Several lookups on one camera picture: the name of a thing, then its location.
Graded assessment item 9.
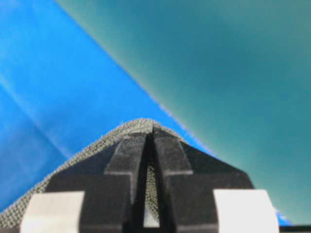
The blue table cover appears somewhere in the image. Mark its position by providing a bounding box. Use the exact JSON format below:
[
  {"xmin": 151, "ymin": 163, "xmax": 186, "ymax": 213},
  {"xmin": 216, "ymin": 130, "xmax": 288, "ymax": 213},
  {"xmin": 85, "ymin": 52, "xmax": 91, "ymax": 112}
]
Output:
[{"xmin": 0, "ymin": 0, "xmax": 296, "ymax": 225}]

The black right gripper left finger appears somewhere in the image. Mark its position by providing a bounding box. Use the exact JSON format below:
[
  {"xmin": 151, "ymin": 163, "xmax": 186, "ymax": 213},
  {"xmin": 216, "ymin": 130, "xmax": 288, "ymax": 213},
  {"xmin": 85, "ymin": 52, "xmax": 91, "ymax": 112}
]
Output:
[{"xmin": 20, "ymin": 133, "xmax": 147, "ymax": 233}]

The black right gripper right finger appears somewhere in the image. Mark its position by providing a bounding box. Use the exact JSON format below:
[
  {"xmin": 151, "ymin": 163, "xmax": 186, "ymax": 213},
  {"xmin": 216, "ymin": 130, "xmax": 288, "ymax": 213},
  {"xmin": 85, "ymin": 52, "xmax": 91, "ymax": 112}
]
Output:
[{"xmin": 152, "ymin": 128, "xmax": 279, "ymax": 233}]

